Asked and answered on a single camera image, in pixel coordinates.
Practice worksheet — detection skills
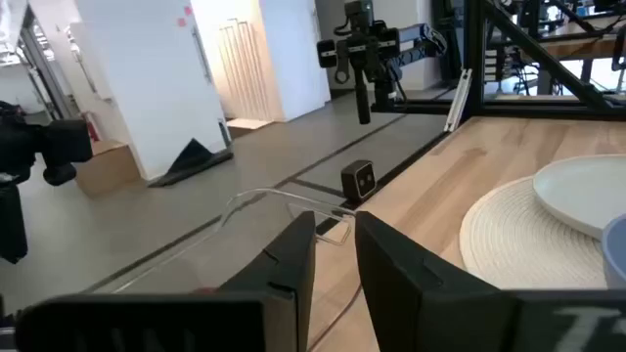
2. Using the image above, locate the brown cardboard box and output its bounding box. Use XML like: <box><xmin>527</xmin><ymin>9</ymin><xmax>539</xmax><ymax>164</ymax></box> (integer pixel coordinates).
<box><xmin>74</xmin><ymin>140</ymin><xmax>144</xmax><ymax>198</ymax></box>

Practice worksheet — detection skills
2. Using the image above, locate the flat cardboard box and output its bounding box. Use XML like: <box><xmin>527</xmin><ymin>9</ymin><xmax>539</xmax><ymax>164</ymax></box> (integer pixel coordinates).
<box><xmin>225</xmin><ymin>117</ymin><xmax>274</xmax><ymax>140</ymax></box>

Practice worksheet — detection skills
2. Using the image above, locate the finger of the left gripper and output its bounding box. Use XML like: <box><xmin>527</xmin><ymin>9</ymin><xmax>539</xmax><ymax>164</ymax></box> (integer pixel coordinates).
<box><xmin>353</xmin><ymin>61</ymin><xmax>364</xmax><ymax>126</ymax></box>
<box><xmin>362</xmin><ymin>61</ymin><xmax>372</xmax><ymax>126</ymax></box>

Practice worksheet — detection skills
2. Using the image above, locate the black aluminium table frame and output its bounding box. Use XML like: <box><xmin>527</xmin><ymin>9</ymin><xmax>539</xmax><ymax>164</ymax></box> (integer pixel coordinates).
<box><xmin>371</xmin><ymin>0</ymin><xmax>626</xmax><ymax>122</ymax></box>

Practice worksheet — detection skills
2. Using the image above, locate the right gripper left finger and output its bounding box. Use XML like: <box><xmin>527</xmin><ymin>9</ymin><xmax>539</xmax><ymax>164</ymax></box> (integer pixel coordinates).
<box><xmin>217</xmin><ymin>210</ymin><xmax>317</xmax><ymax>352</ymax></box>

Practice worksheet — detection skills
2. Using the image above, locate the white partition cabinet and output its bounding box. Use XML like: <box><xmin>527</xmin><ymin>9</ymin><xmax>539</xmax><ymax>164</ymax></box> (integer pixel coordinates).
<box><xmin>72</xmin><ymin>0</ymin><xmax>235</xmax><ymax>189</ymax></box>

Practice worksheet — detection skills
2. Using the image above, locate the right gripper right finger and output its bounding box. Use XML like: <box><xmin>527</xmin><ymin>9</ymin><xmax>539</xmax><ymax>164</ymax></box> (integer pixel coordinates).
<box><xmin>354</xmin><ymin>210</ymin><xmax>517</xmax><ymax>352</ymax></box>

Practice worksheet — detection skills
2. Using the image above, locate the pale round plate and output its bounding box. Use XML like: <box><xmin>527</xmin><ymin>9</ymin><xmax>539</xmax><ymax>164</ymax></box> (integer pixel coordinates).
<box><xmin>532</xmin><ymin>154</ymin><xmax>626</xmax><ymax>241</ymax></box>

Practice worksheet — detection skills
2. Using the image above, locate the neighbouring wooden workstation table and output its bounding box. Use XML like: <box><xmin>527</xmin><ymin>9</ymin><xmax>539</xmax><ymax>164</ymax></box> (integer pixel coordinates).
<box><xmin>483</xmin><ymin>0</ymin><xmax>626</xmax><ymax>97</ymax></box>

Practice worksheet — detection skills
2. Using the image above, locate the red fire extinguisher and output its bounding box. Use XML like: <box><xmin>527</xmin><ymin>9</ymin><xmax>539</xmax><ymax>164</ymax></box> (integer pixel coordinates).
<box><xmin>83</xmin><ymin>111</ymin><xmax>103</xmax><ymax>144</ymax></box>

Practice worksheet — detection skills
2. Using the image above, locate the blue bowl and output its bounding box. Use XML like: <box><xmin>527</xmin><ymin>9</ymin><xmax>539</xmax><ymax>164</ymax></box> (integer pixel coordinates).
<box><xmin>601</xmin><ymin>213</ymin><xmax>626</xmax><ymax>289</ymax></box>

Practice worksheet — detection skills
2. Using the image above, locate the white woven round placemat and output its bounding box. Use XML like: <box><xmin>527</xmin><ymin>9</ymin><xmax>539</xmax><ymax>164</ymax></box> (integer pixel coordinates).
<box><xmin>458</xmin><ymin>175</ymin><xmax>610</xmax><ymax>290</ymax></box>

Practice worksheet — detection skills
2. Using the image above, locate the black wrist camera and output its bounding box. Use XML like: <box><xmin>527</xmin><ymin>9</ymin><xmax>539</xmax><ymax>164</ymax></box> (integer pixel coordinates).
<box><xmin>344</xmin><ymin>0</ymin><xmax>376</xmax><ymax>31</ymax></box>

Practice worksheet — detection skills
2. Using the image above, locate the black camera rig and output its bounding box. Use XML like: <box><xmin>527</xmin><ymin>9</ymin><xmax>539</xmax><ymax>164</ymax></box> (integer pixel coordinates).
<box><xmin>0</xmin><ymin>100</ymin><xmax>94</xmax><ymax>265</ymax></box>

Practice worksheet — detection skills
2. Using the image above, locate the small black table camera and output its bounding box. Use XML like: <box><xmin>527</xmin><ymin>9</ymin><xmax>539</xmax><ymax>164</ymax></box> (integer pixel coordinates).
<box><xmin>340</xmin><ymin>159</ymin><xmax>378</xmax><ymax>202</ymax></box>

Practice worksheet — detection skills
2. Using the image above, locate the white metal bracket strip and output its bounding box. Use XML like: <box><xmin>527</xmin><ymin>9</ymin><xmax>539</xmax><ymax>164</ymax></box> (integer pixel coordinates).
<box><xmin>443</xmin><ymin>67</ymin><xmax>474</xmax><ymax>133</ymax></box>

